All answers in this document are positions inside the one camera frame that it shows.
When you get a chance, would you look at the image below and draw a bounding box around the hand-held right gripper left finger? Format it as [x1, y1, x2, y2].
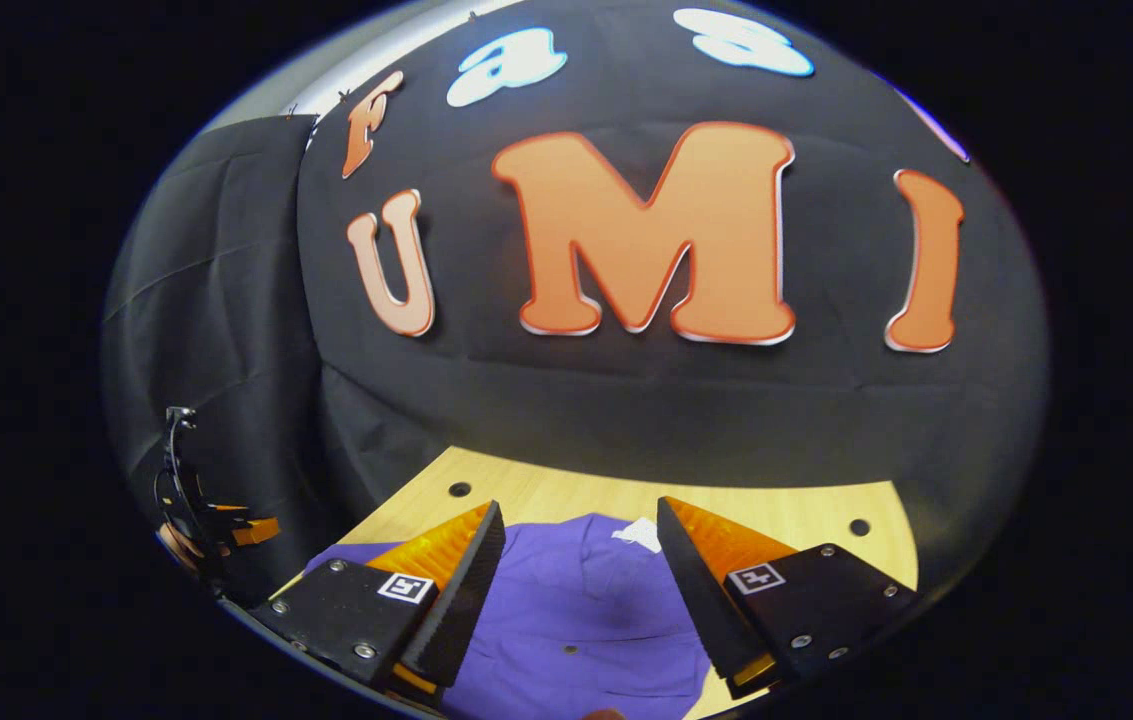
[248, 500, 507, 706]

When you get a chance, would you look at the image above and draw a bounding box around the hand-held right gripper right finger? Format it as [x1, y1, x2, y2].
[656, 496, 920, 701]

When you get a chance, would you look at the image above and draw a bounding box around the purple knit garment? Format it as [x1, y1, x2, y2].
[304, 513, 717, 720]

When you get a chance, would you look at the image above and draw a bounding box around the white paper garment tag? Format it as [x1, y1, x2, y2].
[612, 517, 663, 553]

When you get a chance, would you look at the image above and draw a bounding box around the black backdrop cloth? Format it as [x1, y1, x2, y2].
[101, 0, 1052, 611]

